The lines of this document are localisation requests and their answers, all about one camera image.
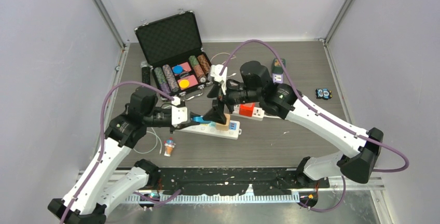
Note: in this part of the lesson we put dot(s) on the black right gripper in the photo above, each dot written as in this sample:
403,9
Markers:
216,113

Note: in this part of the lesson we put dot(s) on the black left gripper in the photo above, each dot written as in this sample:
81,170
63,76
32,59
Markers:
182,126

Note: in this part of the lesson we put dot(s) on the blue square case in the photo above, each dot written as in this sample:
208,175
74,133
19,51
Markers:
200,120

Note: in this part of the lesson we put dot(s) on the beige cube socket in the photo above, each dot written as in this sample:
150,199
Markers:
224,127

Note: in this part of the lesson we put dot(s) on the dark green cube socket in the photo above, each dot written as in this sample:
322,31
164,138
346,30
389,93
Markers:
277,66

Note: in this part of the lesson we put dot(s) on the red cube socket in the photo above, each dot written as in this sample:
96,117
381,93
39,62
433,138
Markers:
246,109

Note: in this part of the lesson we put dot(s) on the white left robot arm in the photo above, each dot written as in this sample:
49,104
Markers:
90,201

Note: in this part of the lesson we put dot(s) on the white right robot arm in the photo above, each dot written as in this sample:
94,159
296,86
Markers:
356,157

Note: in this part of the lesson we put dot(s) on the ice cream toy figure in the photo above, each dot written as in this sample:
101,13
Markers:
169,145

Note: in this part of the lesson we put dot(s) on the long white colourful power strip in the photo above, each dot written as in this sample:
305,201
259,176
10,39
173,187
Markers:
210,129

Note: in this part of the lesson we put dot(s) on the small white USB power strip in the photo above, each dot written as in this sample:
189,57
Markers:
258,113

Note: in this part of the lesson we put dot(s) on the purple power strip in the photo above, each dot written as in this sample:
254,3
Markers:
277,78

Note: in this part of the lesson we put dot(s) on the black poker chip case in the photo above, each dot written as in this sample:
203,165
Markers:
174,51

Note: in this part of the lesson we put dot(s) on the small blue black toy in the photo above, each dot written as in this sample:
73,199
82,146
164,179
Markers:
324,94

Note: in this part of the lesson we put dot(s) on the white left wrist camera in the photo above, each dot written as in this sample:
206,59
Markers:
179,112

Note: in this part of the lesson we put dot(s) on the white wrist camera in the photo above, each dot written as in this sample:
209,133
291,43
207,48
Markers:
179,112
218,75

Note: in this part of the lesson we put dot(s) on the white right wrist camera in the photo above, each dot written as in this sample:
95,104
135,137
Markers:
218,75

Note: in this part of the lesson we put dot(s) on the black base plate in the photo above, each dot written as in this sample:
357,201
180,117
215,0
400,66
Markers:
230,181

